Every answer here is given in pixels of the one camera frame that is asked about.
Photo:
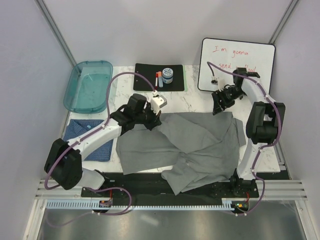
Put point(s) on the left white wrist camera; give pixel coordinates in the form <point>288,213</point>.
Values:
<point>157,102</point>

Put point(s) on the folded blue checked shirt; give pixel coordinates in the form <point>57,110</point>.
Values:
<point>77,127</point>

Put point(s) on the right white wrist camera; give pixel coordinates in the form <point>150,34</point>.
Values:
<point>221,84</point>

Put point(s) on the aluminium frame rail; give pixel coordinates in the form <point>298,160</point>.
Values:
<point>291,190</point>

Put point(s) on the grey long sleeve shirt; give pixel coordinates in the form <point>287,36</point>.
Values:
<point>201,148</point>

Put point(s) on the black clipboard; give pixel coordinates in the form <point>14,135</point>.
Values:
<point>164,78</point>

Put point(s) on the small blue lidded jar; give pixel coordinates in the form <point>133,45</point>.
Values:
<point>167,75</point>

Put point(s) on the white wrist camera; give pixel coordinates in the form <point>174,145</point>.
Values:
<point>221,84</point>
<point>157,102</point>

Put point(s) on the whiteboard with red writing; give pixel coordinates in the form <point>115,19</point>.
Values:
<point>229,55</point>

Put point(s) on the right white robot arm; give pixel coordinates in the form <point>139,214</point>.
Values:
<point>264,125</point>

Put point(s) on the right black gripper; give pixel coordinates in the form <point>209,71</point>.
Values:
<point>217,107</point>

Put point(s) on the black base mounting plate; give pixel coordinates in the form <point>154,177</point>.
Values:
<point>151,188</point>

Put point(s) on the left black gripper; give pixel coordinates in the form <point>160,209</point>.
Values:
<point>155,121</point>

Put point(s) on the white slotted cable duct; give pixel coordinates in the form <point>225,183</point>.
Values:
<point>94,204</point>

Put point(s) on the teal plastic bin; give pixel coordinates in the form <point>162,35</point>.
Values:
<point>87,86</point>

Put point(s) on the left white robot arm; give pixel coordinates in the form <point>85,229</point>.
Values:
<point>64,161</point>

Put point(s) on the red whiteboard marker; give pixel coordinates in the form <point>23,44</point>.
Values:
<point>156,79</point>

